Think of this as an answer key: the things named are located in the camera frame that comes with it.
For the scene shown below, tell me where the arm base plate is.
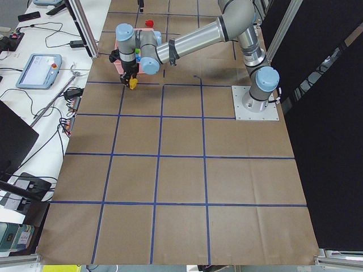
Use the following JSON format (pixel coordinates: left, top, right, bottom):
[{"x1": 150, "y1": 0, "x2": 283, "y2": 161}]
[{"x1": 231, "y1": 86, "x2": 280, "y2": 122}]

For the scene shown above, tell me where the aluminium frame post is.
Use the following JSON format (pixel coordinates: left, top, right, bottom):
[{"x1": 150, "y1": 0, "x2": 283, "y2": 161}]
[{"x1": 65, "y1": 0, "x2": 99, "y2": 59}]

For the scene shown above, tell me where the teach pendant tablet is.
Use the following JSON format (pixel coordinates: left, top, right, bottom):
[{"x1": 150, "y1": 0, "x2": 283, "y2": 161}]
[{"x1": 16, "y1": 54, "x2": 62, "y2": 90}]

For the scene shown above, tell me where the red toy block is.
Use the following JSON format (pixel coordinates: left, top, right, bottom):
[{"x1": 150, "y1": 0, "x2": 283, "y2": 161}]
[{"x1": 145, "y1": 20, "x2": 154, "y2": 28}]

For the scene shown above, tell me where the black power adapter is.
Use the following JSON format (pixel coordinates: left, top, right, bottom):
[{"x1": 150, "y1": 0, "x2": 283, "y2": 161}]
[{"x1": 69, "y1": 40, "x2": 84, "y2": 48}]

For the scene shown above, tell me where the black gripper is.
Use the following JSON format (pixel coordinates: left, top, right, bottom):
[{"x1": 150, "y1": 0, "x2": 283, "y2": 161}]
[{"x1": 109, "y1": 0, "x2": 143, "y2": 86}]

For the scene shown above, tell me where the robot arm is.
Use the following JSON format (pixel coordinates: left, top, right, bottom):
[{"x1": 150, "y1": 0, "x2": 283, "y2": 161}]
[{"x1": 109, "y1": 1, "x2": 280, "y2": 109}]

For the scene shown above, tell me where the pink plastic box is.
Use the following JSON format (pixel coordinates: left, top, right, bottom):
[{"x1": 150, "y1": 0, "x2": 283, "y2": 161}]
[{"x1": 114, "y1": 23, "x2": 162, "y2": 74}]

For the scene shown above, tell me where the black monitor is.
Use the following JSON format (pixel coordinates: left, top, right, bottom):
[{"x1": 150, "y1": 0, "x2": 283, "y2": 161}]
[{"x1": 0, "y1": 101, "x2": 39, "y2": 181}]

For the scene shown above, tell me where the yellow toy block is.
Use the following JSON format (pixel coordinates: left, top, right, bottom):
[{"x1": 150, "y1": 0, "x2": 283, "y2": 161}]
[{"x1": 129, "y1": 78, "x2": 138, "y2": 90}]

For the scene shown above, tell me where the metal rod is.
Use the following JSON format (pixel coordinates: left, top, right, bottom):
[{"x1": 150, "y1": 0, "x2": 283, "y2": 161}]
[{"x1": 30, "y1": 62, "x2": 81, "y2": 128}]

